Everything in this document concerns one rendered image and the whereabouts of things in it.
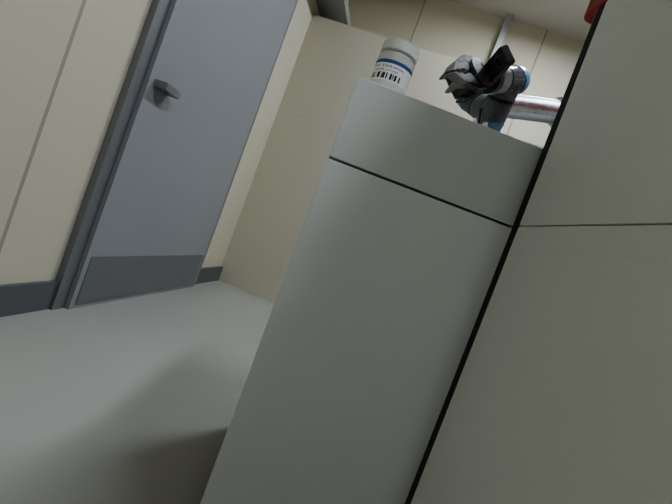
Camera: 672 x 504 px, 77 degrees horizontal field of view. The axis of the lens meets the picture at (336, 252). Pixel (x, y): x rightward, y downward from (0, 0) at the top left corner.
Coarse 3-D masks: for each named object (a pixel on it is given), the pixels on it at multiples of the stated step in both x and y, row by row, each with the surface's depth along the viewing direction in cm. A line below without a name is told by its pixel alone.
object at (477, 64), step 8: (472, 64) 101; (480, 64) 103; (472, 72) 101; (480, 72) 101; (488, 72) 103; (448, 80) 106; (480, 80) 100; (488, 80) 102; (464, 88) 103; (488, 88) 109; (496, 88) 108; (456, 96) 105; (464, 96) 107; (472, 96) 106
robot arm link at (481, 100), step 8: (480, 96) 124; (488, 96) 118; (472, 104) 125; (480, 104) 122; (488, 104) 118; (496, 104) 116; (504, 104) 116; (512, 104) 117; (472, 112) 125; (488, 112) 118; (496, 112) 117; (504, 112) 117; (488, 120) 119; (496, 120) 119; (504, 120) 120; (496, 128) 120
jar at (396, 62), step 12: (384, 48) 77; (396, 48) 75; (408, 48) 75; (384, 60) 75; (396, 60) 75; (408, 60) 75; (372, 72) 78; (384, 72) 75; (396, 72) 75; (408, 72) 76; (384, 84) 75; (396, 84) 75; (408, 84) 78
